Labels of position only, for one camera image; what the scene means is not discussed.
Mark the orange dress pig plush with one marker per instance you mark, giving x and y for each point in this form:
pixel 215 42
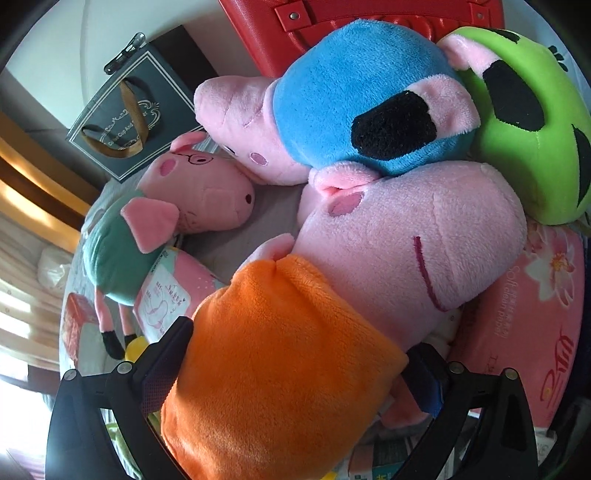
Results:
pixel 277 369

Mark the pink pad packet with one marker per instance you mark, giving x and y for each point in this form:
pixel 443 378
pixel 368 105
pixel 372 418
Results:
pixel 184 286

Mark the white plastic bag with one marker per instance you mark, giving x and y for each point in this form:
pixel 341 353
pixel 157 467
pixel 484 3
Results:
pixel 55 267

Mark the blue dress pig plush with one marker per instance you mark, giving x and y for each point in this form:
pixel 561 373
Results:
pixel 332 92

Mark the green frog plush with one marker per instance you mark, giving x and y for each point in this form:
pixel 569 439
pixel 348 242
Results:
pixel 508 152

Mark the printed paper box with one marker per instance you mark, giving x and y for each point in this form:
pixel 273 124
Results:
pixel 383 466

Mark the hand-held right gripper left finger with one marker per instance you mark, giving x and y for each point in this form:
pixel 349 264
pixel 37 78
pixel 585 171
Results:
pixel 159 378

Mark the yellow round object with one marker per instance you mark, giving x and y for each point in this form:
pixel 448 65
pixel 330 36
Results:
pixel 135 348

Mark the dark gift bag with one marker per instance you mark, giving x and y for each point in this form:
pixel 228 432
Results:
pixel 152 78

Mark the black metal clip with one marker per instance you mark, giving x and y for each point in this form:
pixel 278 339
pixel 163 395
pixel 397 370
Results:
pixel 122 53

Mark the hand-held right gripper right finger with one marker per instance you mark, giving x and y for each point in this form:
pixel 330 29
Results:
pixel 427 387

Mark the red white packet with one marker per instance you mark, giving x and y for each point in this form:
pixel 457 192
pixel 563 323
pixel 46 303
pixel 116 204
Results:
pixel 81 327

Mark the pink flowered tissue pack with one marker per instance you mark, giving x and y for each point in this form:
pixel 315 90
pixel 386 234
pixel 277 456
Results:
pixel 531 323

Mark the red toy suitcase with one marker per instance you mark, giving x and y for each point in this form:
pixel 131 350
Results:
pixel 258 37

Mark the wooden rail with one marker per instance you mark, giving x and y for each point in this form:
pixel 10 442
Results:
pixel 41 184

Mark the green dress pig plush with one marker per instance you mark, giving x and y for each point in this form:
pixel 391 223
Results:
pixel 207 189

